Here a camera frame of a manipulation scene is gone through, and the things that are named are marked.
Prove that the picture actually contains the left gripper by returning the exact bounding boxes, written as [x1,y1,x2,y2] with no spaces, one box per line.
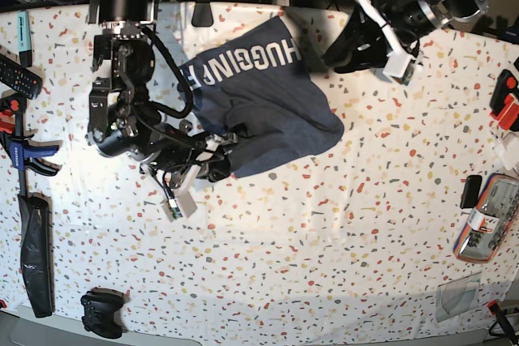
[322,0,422,83]

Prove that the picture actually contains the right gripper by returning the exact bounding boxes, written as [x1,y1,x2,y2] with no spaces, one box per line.
[139,133,238,218]

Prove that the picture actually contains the blue T-shirt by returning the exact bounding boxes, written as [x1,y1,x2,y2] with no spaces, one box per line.
[180,17,344,178]

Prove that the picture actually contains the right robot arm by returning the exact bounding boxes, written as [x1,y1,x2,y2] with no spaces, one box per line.
[86,0,238,219]

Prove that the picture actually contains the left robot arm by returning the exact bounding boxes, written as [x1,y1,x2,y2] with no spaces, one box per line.
[323,0,488,85]

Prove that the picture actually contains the red and black tool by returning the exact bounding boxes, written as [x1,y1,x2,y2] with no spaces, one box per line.
[490,64,519,132]

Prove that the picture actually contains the white adapter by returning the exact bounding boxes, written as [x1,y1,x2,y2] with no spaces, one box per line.
[492,133,519,170]

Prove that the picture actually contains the black game controller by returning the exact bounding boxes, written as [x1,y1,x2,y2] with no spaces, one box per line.
[80,290,124,340]

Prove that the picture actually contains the small black box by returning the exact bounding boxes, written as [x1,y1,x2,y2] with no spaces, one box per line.
[460,175,483,209]

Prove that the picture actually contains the black plastic bag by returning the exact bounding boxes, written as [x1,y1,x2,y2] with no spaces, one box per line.
[18,194,54,318]

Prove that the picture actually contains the blue bar clamp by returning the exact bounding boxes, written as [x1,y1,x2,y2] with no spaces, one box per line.
[1,93,60,197]

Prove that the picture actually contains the black remote control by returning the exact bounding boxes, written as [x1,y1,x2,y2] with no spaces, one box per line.
[0,54,42,100]

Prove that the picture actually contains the transparent pencil case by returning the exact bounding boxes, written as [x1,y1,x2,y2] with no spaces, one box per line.
[453,173,518,263]

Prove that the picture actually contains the mint highlighter pen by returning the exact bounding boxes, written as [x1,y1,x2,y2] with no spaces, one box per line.
[16,11,32,68]

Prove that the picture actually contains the clear plastic sleeve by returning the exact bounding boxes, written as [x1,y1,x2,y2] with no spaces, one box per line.
[435,272,481,323]

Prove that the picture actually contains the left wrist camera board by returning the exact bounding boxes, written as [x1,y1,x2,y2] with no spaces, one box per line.
[399,62,416,86]

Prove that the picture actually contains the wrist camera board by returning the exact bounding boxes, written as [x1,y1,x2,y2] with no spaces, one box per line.
[163,199,183,221]
[399,62,416,86]

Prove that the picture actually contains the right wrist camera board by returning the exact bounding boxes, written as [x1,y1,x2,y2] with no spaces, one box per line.
[163,199,183,221]

